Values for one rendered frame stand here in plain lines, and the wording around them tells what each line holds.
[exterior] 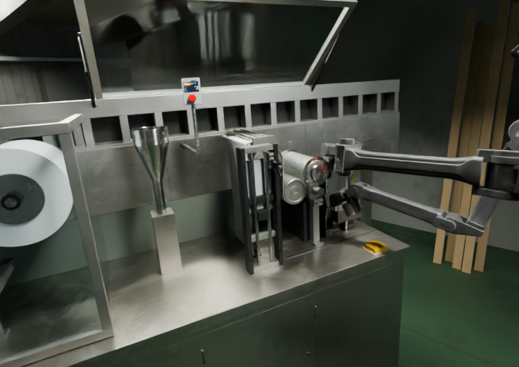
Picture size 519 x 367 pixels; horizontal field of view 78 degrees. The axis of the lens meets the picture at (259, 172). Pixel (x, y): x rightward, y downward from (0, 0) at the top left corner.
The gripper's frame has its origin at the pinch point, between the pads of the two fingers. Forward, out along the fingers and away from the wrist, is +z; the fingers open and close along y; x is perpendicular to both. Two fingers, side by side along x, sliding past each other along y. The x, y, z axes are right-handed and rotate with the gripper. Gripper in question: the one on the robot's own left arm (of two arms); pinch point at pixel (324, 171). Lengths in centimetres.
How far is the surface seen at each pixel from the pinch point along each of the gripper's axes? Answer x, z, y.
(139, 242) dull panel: 1, 51, -82
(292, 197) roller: -5.6, 11.8, -14.7
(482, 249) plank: -52, 87, 189
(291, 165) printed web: 11.8, 12.5, -7.8
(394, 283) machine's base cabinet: -55, 21, 27
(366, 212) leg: -2, 74, 79
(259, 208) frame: -11.8, 3.6, -36.5
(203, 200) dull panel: 13, 40, -49
